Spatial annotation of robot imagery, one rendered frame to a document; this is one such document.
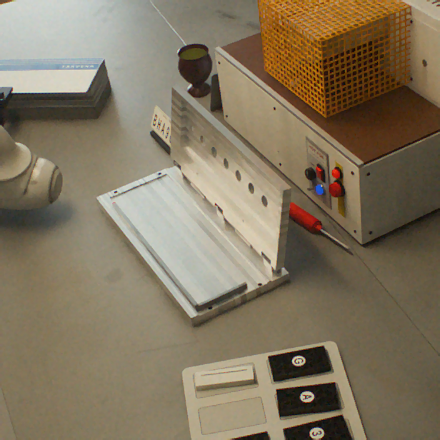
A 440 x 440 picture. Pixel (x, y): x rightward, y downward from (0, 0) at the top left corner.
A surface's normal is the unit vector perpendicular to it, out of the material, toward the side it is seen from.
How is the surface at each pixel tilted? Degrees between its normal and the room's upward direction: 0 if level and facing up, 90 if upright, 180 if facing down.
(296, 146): 90
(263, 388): 0
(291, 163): 90
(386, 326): 0
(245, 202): 79
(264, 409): 0
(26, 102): 90
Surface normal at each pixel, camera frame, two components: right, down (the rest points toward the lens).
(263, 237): -0.87, 0.23
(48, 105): -0.17, 0.64
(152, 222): -0.12, -0.77
